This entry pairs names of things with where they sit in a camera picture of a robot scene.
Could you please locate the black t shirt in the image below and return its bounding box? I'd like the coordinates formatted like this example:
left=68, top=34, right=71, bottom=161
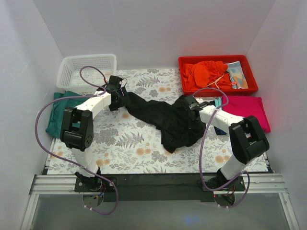
left=125, top=92, right=206, bottom=153

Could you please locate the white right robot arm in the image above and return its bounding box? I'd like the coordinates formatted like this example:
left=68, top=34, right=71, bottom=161
left=182, top=95, right=270, bottom=191

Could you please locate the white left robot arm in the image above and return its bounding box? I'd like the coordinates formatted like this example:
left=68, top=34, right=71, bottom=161
left=60, top=75, right=127, bottom=192

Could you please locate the turquoise folded shirt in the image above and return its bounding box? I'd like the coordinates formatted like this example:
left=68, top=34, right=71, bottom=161
left=214, top=97, right=223, bottom=107

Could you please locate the orange crumpled shirt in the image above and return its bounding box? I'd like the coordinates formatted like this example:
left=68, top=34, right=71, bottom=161
left=182, top=61, right=233, bottom=91

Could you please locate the navy blue folded shirt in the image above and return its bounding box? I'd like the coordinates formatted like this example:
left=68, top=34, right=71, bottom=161
left=209, top=100, right=227, bottom=136

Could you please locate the floral patterned table mat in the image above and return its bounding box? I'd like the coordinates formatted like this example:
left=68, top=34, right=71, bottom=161
left=47, top=68, right=269, bottom=175

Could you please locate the white plastic basket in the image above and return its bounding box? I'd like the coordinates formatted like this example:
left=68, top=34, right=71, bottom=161
left=56, top=54, right=117, bottom=93

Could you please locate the patterned pastel cloth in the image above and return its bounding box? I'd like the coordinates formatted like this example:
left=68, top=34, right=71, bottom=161
left=227, top=61, right=248, bottom=89

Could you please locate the magenta folded shirt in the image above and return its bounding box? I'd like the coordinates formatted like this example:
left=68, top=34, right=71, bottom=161
left=222, top=96, right=271, bottom=133

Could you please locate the teal green folded shirt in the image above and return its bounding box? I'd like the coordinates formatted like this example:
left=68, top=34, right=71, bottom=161
left=46, top=91, right=87, bottom=138

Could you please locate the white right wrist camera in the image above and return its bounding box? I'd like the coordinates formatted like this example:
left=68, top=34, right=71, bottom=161
left=194, top=97, right=204, bottom=103

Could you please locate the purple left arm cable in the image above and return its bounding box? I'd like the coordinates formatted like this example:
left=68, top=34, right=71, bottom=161
left=35, top=66, right=119, bottom=215

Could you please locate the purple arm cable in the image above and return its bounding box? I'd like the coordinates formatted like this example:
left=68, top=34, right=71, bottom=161
left=35, top=66, right=119, bottom=215
left=186, top=87, right=251, bottom=208

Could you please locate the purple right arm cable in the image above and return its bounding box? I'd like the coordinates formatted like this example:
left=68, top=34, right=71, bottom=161
left=186, top=87, right=251, bottom=208

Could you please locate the aluminium mounting rail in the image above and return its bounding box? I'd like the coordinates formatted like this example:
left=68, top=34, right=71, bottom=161
left=21, top=173, right=299, bottom=230

